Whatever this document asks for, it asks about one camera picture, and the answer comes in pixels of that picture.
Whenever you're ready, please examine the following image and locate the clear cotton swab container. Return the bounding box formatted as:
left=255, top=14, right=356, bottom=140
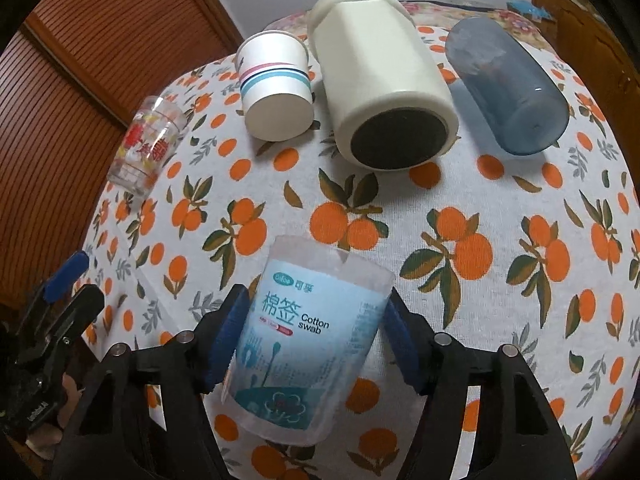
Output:
left=221, top=235, right=394, bottom=446

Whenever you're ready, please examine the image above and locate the striped white paper cup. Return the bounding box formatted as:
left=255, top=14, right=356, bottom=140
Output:
left=234, top=30, right=314, bottom=142

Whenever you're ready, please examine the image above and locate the blue translucent plastic cup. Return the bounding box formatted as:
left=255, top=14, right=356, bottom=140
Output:
left=445, top=16, right=570, bottom=156

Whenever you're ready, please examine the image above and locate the clear glass with red print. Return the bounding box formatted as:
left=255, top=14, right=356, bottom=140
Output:
left=107, top=96, right=186, bottom=197

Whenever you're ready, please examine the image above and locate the orange print tablecloth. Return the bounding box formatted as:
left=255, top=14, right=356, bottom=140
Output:
left=85, top=26, right=639, bottom=479

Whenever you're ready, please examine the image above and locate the wooden louvered wardrobe door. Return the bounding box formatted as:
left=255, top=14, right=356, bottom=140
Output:
left=1, top=0, right=241, bottom=311

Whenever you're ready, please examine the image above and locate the cream ceramic mug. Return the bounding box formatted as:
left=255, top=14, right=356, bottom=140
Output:
left=307, top=0, right=459, bottom=171

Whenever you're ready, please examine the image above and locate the wooden sideboard cabinet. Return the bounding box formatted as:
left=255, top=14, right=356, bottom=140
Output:
left=529, top=0, right=640, bottom=151

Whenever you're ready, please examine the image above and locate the floral bed sheet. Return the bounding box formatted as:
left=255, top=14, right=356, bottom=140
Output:
left=265, top=0, right=540, bottom=35

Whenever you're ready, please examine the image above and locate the blue plastic item on bed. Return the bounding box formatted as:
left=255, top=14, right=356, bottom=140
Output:
left=506, top=0, right=553, bottom=22

